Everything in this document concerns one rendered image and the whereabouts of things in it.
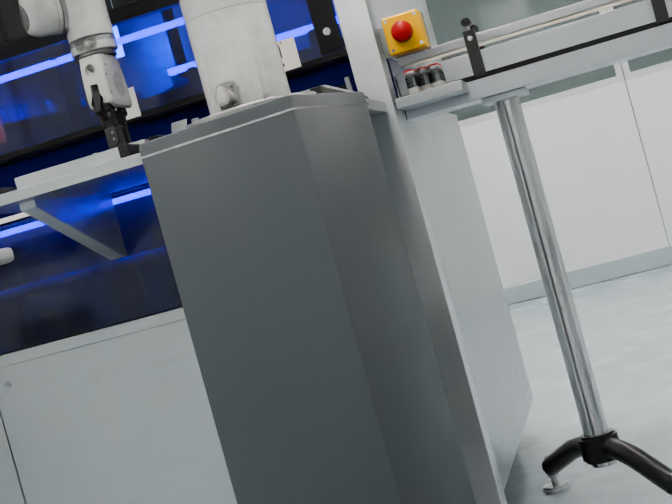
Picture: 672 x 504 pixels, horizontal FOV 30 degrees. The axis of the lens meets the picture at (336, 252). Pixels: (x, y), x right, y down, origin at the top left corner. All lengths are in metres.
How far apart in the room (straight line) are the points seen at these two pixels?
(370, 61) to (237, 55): 0.68
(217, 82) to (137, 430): 1.02
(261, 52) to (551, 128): 5.26
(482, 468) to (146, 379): 0.69
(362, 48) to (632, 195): 4.66
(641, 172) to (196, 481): 4.73
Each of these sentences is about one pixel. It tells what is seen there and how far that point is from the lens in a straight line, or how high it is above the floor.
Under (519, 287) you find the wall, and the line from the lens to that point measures 7.00.
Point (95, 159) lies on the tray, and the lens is 2.28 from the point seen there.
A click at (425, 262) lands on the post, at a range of 2.39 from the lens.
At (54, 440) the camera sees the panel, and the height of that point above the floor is 0.40.
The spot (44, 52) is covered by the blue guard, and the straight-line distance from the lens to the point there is 2.62.
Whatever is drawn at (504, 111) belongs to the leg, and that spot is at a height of 0.81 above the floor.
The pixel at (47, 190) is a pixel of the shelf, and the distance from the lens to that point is 2.17.
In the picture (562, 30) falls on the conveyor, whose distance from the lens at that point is 2.48.
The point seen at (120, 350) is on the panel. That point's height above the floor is 0.55.
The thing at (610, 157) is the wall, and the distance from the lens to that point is 6.96.
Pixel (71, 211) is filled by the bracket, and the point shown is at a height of 0.83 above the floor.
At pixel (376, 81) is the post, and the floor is 0.92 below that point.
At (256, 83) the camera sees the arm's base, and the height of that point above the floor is 0.90.
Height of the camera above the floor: 0.68
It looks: 1 degrees down
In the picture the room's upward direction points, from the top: 15 degrees counter-clockwise
